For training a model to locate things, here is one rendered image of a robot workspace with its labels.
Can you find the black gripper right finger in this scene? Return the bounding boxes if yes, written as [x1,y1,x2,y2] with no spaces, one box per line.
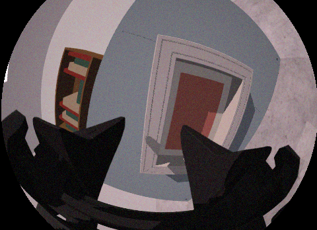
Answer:
[180,125,272,210]

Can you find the picture frame with reddish-brown picture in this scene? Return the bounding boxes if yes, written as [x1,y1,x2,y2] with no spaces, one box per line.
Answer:
[140,34,254,174]

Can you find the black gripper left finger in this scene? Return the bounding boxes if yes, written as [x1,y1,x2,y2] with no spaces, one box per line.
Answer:
[32,117,125,200]

